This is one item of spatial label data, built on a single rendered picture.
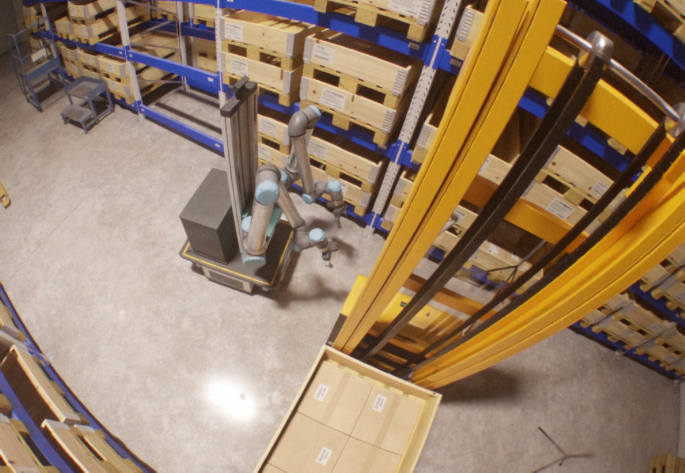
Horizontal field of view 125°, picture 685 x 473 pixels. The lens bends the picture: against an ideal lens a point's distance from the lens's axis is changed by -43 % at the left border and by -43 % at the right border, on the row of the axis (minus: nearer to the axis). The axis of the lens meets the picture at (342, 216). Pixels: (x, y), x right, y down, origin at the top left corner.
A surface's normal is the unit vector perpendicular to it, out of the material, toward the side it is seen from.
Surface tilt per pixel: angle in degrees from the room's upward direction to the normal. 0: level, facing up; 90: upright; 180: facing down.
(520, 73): 90
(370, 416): 0
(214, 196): 0
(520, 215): 90
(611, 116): 90
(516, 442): 0
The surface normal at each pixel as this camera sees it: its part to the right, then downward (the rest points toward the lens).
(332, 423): 0.16, -0.62
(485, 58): -0.40, 0.67
